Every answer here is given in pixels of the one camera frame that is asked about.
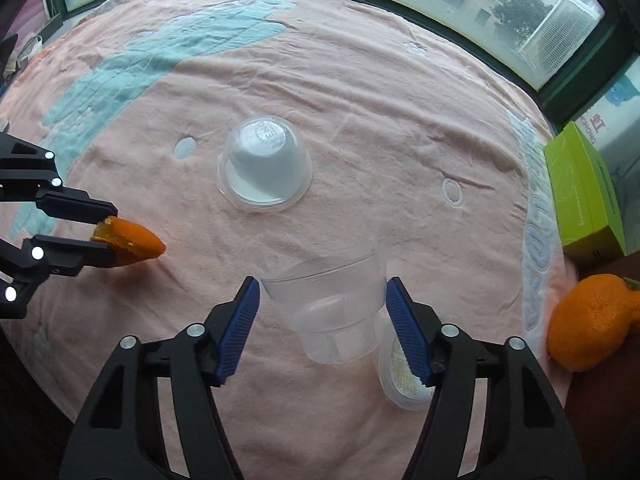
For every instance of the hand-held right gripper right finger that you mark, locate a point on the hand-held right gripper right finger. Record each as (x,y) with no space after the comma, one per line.
(407,330)

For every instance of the green cardboard box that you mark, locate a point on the green cardboard box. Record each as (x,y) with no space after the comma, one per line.
(582,200)

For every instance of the small white object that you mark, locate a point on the small white object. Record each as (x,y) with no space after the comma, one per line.
(31,47)

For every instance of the clear plastic cup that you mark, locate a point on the clear plastic cup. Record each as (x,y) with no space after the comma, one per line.
(265,165)
(332,305)

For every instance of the orange peel piece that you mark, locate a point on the orange peel piece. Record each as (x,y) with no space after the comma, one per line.
(135,242)

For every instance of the pink curtain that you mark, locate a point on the pink curtain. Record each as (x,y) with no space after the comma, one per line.
(32,15)

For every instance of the white and blue poster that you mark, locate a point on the white and blue poster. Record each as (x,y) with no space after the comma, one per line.
(617,105)

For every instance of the whole orange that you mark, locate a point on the whole orange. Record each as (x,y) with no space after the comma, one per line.
(590,320)

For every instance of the pink printed blanket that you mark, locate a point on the pink printed blanket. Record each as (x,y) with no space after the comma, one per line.
(350,85)

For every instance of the outdoor air conditioner unit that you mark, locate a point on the outdoor air conditioner unit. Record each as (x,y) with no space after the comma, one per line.
(562,35)

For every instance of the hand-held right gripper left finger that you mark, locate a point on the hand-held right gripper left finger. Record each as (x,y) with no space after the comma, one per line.
(240,330)

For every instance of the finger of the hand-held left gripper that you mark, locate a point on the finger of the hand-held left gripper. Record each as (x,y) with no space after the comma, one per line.
(80,256)
(75,206)

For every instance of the pudding cup with printed lid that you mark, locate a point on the pudding cup with printed lid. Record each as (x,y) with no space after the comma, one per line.
(405,375)

